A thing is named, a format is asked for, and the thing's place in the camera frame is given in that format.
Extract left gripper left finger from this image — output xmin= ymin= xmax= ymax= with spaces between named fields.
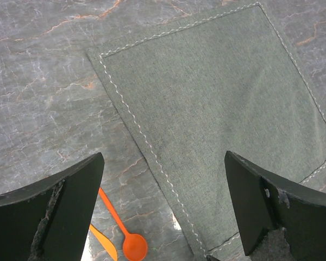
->
xmin=0 ymin=153 xmax=104 ymax=260

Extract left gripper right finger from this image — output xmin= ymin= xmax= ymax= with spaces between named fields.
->
xmin=224 ymin=151 xmax=326 ymax=260

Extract orange plastic knife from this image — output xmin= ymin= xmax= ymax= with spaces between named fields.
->
xmin=89 ymin=224 xmax=118 ymax=261

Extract orange plastic spoon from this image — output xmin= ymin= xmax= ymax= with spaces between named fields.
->
xmin=98 ymin=187 xmax=148 ymax=261

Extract grey cloth napkin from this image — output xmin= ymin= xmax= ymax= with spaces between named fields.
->
xmin=87 ymin=1 xmax=326 ymax=260

